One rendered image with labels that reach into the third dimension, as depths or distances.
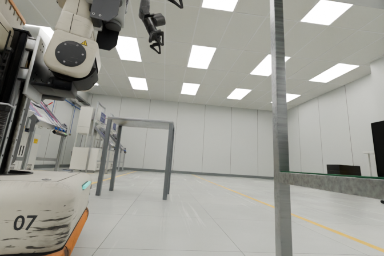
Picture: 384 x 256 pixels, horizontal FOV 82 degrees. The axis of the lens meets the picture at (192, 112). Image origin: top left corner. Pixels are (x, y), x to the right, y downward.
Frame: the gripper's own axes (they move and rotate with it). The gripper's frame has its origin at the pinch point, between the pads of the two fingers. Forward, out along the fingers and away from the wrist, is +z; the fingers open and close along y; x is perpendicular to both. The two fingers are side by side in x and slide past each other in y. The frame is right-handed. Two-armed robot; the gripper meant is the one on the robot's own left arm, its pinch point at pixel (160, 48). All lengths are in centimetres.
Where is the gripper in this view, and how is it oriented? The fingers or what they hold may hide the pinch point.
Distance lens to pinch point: 136.0
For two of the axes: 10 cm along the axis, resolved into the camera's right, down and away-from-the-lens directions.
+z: 4.3, 9.0, -0.9
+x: -8.5, 3.6, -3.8
